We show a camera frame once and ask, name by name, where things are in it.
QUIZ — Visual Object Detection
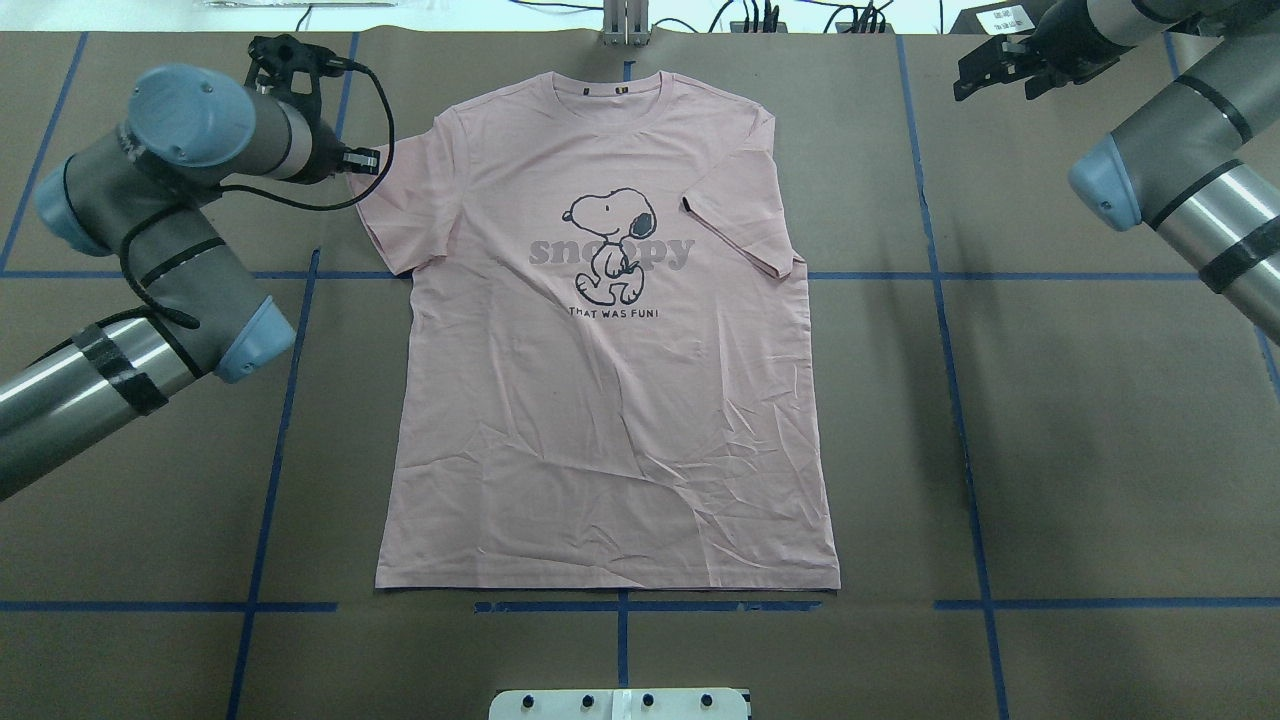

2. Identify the aluminium frame post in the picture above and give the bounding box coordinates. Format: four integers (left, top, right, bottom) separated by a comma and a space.
600, 0, 652, 47

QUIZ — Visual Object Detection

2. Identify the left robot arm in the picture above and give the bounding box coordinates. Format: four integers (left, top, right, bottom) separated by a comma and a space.
1, 35, 396, 498

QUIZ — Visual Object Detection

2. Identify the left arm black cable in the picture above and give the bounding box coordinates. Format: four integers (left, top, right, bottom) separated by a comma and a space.
61, 61, 397, 329

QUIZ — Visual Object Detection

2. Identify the pink Snoopy t-shirt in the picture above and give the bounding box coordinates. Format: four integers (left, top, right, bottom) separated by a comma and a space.
358, 72, 841, 591

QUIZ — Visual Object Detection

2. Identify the black device with label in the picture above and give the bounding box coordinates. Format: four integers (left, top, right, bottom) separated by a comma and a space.
946, 1, 1055, 35

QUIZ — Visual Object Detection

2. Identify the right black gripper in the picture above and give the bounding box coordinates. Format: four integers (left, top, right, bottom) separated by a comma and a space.
954, 28, 1101, 102

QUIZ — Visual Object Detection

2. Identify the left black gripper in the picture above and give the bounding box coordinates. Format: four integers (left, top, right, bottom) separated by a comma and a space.
246, 35, 383, 181

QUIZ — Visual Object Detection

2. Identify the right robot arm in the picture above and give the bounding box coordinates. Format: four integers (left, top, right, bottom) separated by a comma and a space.
954, 1, 1279, 340

